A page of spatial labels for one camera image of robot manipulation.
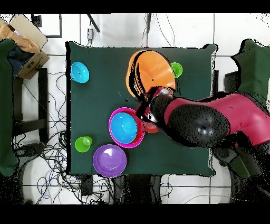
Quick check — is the large orange bowl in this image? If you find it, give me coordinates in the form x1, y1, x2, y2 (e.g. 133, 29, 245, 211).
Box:
125, 50, 177, 99

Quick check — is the small red bowl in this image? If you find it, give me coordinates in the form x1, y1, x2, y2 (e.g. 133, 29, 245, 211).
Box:
143, 121, 160, 134

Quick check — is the medium blue bowl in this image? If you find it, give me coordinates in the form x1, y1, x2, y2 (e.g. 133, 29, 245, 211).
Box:
110, 112, 138, 144

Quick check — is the large pink bowl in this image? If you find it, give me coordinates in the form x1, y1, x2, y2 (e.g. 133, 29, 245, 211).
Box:
108, 107, 146, 148

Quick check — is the small light blue bowl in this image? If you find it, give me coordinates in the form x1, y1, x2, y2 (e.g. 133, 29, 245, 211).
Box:
70, 61, 90, 83

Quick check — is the purple bowl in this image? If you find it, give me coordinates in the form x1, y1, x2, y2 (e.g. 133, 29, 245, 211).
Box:
92, 144, 128, 178

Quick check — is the green cup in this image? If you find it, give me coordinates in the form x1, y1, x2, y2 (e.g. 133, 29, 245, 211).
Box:
74, 136, 93, 153
170, 62, 184, 79

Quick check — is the dark green table cloth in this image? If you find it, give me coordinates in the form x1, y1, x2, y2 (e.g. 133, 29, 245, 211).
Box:
65, 41, 218, 176

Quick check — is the black side furniture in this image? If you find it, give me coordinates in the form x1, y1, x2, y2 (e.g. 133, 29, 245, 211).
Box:
223, 70, 241, 94

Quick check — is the dark green hanging cloth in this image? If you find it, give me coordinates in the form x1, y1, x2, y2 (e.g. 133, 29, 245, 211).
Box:
0, 39, 18, 177
228, 39, 270, 178

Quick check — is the cardboard box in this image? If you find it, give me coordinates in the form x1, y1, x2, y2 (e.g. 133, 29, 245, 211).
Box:
0, 14, 51, 80

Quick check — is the brown cloth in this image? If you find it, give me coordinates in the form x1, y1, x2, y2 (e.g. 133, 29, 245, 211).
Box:
0, 21, 41, 53

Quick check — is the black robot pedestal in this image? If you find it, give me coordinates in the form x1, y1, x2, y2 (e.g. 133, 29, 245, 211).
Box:
112, 174, 163, 204

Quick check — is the black stool frame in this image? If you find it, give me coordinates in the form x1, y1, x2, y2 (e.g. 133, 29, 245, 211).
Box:
12, 68, 50, 144

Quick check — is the black square frame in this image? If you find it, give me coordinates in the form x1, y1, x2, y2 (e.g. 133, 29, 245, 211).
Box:
31, 13, 63, 39

